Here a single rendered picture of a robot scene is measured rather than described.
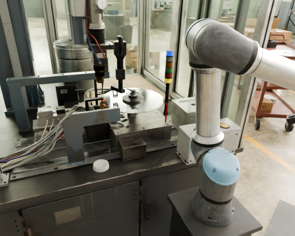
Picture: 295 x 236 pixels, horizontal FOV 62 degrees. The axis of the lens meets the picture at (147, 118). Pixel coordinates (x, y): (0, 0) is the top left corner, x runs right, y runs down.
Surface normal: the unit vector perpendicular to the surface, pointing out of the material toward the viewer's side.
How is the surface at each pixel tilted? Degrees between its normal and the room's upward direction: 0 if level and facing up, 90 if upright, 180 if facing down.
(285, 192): 0
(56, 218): 90
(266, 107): 90
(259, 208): 0
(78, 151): 90
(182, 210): 0
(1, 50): 90
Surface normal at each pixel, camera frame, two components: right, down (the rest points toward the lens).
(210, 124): 0.03, 0.47
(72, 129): 0.37, 0.44
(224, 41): -0.31, -0.07
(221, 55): -0.45, 0.47
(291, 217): 0.03, -0.89
